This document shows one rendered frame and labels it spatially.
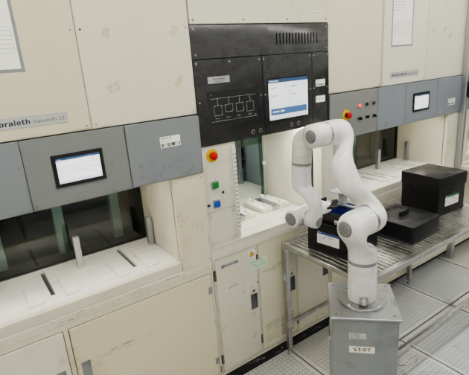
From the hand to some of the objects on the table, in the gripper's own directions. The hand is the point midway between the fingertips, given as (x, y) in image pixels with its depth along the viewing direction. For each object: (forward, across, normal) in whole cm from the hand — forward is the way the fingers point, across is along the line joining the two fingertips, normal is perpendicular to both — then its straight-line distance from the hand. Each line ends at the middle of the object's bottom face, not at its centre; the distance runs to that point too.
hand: (330, 201), depth 211 cm
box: (+99, -12, +30) cm, 104 cm away
